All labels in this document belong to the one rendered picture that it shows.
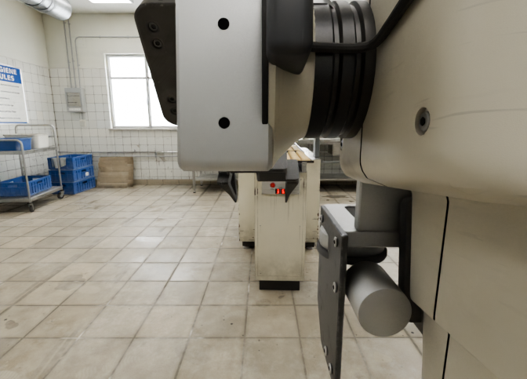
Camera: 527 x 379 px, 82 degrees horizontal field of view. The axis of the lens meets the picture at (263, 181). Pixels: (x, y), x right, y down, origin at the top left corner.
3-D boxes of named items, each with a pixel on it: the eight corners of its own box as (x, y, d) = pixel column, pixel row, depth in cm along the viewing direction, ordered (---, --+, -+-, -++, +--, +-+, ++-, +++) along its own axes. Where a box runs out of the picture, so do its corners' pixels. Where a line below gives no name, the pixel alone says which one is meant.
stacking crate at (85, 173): (72, 176, 548) (70, 165, 544) (94, 176, 548) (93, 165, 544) (49, 182, 489) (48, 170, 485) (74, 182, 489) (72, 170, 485)
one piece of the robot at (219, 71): (272, 171, 16) (272, -53, 15) (176, 171, 16) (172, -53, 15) (268, 169, 26) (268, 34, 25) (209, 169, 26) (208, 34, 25)
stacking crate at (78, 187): (74, 187, 552) (73, 176, 548) (96, 187, 551) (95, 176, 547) (50, 194, 493) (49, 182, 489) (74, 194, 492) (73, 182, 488)
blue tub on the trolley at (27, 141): (5, 149, 408) (2, 137, 405) (35, 149, 410) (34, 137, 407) (-14, 151, 379) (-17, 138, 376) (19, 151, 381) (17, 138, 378)
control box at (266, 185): (261, 192, 196) (261, 171, 193) (299, 193, 195) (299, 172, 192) (261, 194, 192) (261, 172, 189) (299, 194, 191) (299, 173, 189)
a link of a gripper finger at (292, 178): (261, 188, 61) (258, 150, 55) (296, 188, 61) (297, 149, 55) (259, 213, 56) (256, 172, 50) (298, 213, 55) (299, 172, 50)
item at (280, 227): (259, 249, 277) (259, 152, 260) (296, 250, 276) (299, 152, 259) (254, 292, 208) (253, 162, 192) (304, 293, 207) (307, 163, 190)
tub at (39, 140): (19, 147, 445) (17, 133, 442) (52, 147, 452) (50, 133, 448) (2, 149, 411) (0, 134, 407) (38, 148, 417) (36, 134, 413)
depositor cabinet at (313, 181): (249, 210, 402) (249, 147, 387) (303, 211, 400) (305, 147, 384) (238, 250, 277) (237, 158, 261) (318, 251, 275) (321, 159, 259)
